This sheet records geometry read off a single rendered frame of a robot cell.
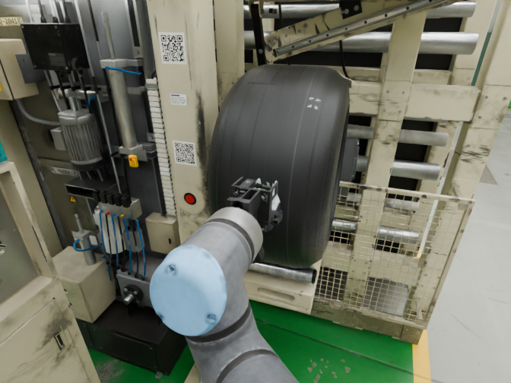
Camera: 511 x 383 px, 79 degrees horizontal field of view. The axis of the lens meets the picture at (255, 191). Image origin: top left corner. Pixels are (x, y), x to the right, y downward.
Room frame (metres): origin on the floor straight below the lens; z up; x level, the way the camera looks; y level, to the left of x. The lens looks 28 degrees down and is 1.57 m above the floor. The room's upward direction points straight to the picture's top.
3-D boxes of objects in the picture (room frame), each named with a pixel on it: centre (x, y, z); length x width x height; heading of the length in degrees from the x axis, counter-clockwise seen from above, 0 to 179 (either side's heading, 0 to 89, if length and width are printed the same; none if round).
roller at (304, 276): (0.76, -0.01, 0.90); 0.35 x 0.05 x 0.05; 72
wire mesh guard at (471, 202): (1.13, -0.38, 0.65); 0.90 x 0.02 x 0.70; 72
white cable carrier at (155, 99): (0.95, 0.28, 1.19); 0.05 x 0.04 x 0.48; 162
